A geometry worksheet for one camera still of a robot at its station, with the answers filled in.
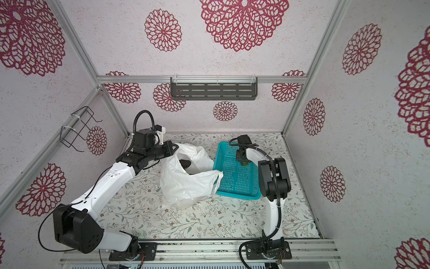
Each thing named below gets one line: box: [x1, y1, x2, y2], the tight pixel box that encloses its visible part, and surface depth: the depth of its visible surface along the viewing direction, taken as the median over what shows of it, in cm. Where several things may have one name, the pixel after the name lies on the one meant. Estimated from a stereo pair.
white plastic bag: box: [159, 144, 224, 210], surface depth 77 cm
